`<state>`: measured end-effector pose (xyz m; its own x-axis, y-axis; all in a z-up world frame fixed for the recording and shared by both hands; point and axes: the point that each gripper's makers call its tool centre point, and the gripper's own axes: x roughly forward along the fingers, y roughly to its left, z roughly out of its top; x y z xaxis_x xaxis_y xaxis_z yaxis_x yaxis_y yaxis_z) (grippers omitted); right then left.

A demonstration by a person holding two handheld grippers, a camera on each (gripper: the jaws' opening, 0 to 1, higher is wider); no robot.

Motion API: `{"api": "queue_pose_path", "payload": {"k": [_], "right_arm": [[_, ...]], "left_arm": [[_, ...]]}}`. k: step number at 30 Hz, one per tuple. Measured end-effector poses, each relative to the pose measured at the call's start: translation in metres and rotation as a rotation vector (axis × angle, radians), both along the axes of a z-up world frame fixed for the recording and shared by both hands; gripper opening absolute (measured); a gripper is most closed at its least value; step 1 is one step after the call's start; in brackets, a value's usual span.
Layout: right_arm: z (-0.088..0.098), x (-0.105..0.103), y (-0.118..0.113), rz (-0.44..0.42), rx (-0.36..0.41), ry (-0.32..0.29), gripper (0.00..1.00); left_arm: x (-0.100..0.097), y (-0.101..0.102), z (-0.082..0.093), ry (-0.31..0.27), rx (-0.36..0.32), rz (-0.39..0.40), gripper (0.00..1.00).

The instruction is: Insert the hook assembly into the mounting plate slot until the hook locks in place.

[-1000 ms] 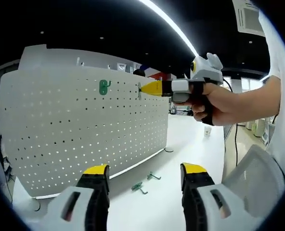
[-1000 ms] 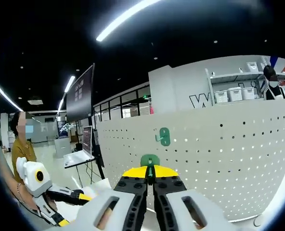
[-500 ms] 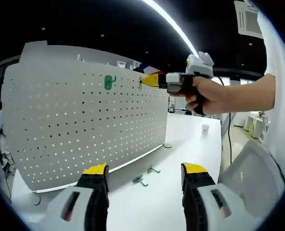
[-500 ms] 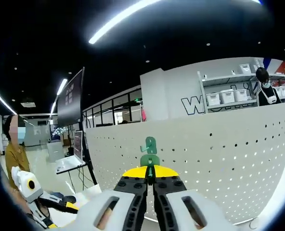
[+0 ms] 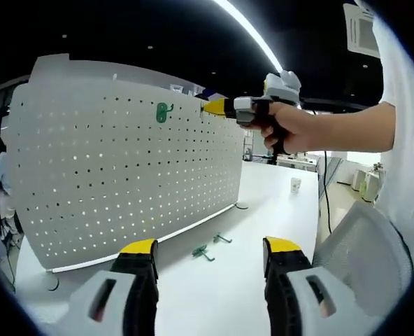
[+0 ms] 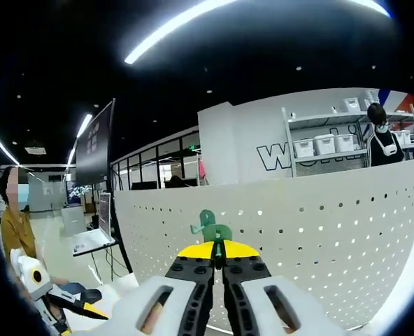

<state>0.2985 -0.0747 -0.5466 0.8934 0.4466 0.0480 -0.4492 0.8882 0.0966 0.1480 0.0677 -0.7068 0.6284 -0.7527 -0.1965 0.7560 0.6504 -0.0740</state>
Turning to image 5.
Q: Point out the ceiling light strip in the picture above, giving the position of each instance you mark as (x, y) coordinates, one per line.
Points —
(249, 28)

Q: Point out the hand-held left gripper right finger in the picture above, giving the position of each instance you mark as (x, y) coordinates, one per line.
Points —
(280, 287)

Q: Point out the ceiling air conditioner vent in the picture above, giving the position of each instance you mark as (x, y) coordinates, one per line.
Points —
(362, 31)

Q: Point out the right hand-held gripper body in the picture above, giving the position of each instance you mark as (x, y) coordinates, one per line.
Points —
(284, 87)

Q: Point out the grey mesh office chair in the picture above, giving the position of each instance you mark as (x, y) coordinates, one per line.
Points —
(361, 245)

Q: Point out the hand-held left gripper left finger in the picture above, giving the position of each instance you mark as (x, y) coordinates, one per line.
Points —
(140, 290)

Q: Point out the white perforated mounting plate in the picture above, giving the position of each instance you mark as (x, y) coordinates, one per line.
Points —
(123, 175)

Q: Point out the person's right hand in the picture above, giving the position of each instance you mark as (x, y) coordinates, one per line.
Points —
(294, 129)

